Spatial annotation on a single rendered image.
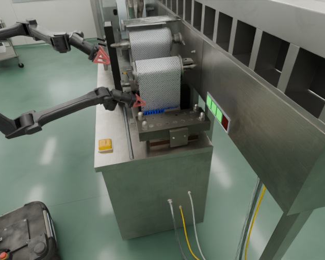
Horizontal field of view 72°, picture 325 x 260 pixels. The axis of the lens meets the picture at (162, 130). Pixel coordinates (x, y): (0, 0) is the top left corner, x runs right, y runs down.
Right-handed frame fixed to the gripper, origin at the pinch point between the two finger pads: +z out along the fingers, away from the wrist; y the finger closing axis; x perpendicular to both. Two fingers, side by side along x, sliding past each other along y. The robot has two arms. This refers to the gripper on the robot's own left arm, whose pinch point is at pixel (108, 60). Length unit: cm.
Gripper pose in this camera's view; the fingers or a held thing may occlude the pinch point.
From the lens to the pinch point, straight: 124.2
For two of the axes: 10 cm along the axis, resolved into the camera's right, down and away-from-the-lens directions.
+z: 7.8, 4.0, 4.9
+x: 5.9, -7.2, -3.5
